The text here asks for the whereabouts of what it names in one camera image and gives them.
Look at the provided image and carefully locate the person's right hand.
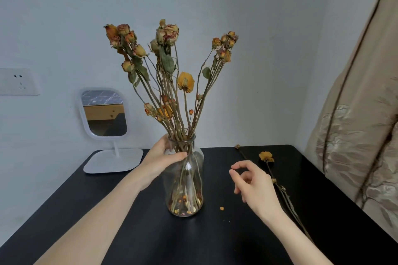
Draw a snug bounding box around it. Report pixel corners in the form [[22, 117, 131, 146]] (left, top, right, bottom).
[[228, 160, 285, 224]]

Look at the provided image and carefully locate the person's left hand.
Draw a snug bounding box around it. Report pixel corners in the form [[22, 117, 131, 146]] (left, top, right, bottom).
[[136, 133, 189, 191]]

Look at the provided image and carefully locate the clear glass vase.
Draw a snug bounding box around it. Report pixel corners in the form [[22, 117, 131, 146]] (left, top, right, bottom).
[[162, 132, 205, 218]]

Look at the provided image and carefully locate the round yellow dried flower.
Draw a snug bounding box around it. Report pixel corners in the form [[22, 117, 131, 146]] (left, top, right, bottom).
[[156, 105, 174, 121]]

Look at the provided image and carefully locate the short cluster buds dried flower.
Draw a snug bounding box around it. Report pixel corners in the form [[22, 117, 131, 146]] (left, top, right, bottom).
[[143, 102, 168, 132]]

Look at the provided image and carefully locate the person's left forearm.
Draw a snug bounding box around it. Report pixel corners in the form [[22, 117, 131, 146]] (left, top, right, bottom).
[[33, 170, 149, 265]]

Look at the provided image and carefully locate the pile of dried orange petals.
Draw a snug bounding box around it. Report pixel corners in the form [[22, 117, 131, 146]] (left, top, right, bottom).
[[167, 193, 203, 216]]

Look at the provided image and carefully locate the white standing mirror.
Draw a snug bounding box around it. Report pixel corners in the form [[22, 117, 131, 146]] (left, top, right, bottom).
[[78, 87, 144, 175]]

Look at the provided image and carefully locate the black table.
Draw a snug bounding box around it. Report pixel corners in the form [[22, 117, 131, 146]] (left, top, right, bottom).
[[0, 145, 398, 265]]

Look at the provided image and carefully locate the beige embroidered curtain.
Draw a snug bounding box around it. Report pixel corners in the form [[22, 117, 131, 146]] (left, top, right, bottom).
[[304, 0, 398, 243]]

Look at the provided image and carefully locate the white wall socket panel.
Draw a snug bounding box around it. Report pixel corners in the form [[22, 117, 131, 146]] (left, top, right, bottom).
[[0, 68, 40, 96]]

